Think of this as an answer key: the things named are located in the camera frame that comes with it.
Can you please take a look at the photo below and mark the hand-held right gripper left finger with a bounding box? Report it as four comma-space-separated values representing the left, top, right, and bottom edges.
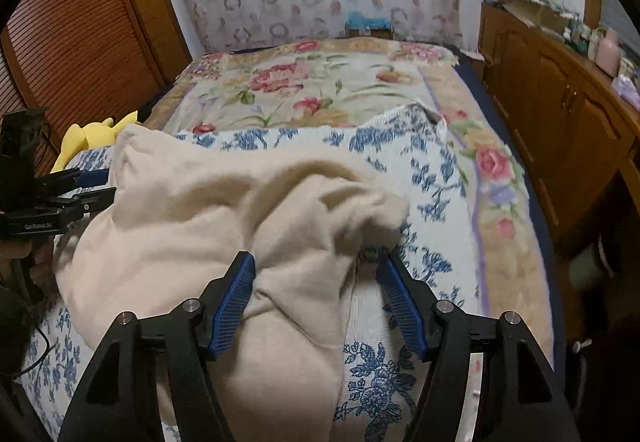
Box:
57, 251, 257, 442

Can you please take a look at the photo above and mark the wooden cabinet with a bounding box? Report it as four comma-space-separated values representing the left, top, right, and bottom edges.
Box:
477, 2, 640, 253

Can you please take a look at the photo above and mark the person's left hand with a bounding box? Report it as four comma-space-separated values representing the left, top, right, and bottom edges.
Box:
0, 241, 53, 283

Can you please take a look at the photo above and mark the brown louvered wardrobe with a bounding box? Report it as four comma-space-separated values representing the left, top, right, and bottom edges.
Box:
0, 0, 193, 177

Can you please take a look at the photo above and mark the cream knit sweater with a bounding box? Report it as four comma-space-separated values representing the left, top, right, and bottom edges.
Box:
52, 123, 412, 442

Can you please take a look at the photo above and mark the teal item on box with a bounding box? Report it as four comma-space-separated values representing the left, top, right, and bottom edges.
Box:
344, 10, 394, 41

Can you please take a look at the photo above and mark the purple tissue pack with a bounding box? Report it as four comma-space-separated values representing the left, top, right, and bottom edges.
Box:
612, 74, 640, 102

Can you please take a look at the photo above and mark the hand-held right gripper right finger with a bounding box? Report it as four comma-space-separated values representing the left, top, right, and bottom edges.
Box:
376, 247, 583, 442

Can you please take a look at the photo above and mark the yellow plush toy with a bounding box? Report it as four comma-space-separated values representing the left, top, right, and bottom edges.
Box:
50, 110, 141, 173

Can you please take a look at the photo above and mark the grey window blind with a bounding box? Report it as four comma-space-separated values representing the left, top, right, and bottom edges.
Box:
600, 0, 640, 37

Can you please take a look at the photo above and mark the pink floral blanket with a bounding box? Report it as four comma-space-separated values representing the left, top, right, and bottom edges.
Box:
142, 38, 556, 363

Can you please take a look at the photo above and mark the clutter pile on cabinet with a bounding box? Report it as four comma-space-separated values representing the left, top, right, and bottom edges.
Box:
492, 0, 571, 35

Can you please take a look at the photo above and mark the pink bottle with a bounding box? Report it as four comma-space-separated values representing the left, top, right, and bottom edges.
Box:
596, 28, 622, 76

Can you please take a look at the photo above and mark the blue floral blanket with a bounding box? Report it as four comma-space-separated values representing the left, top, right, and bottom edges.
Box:
20, 104, 488, 442

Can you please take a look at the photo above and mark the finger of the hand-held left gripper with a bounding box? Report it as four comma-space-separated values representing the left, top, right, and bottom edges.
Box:
50, 187, 117, 223
35, 169, 110, 197

